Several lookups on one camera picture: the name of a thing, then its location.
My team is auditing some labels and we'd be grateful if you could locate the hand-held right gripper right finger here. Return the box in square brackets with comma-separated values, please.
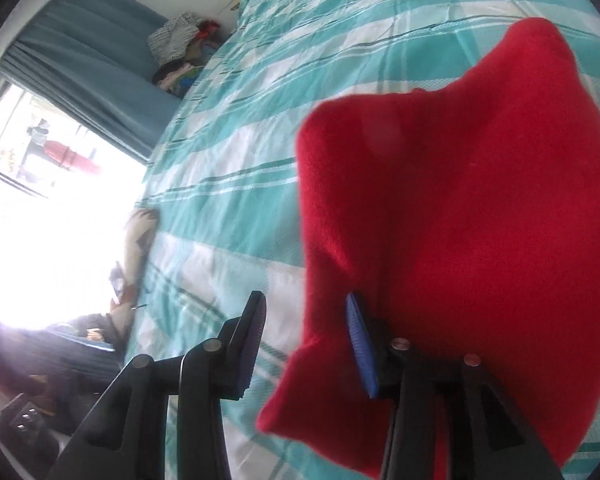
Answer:
[345, 292, 566, 480]

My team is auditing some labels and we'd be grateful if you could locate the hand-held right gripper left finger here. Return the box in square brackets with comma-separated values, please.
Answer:
[47, 290, 268, 480]

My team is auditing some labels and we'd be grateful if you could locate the red sweater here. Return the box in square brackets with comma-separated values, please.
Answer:
[256, 16, 600, 478]

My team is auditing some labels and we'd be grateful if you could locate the pile of mixed clothes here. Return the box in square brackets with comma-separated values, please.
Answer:
[147, 12, 221, 98]

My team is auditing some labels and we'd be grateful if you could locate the beige patterned cloth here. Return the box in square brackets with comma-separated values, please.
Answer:
[111, 208, 161, 323]

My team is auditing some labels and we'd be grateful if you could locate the bright window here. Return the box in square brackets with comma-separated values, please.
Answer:
[0, 82, 151, 341]

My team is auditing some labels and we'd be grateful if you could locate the teal plaid bed sheet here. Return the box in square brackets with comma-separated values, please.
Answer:
[122, 0, 600, 480]

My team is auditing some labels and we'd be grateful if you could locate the blue curtain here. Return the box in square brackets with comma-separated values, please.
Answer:
[0, 0, 183, 163]

